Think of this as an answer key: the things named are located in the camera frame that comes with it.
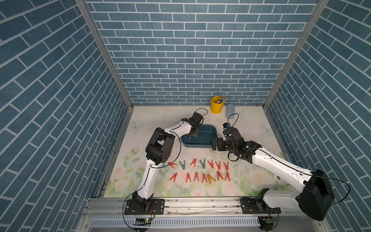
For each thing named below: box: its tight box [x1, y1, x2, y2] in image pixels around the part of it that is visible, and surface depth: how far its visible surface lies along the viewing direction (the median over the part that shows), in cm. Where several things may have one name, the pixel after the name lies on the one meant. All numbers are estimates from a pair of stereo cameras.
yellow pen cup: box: [210, 95, 228, 115], surface depth 114 cm
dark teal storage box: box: [181, 124, 218, 148], surface depth 98 cm
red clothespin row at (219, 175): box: [216, 170, 224, 182], surface depth 86 cm
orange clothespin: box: [206, 173, 216, 185], surface depth 84 cm
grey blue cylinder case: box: [226, 103, 235, 119], surface depth 121 cm
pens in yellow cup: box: [216, 95, 228, 104], surface depth 106 cm
